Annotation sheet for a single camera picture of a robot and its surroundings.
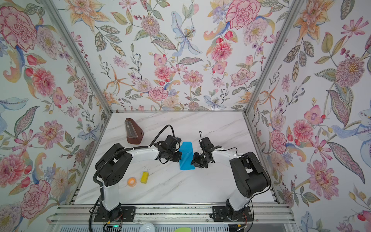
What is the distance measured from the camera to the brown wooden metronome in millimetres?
927

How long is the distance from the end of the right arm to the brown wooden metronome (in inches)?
16.9

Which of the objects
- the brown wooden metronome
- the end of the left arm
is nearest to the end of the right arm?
the end of the left arm

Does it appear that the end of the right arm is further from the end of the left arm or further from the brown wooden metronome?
the brown wooden metronome

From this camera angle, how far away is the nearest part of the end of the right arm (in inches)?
27.7
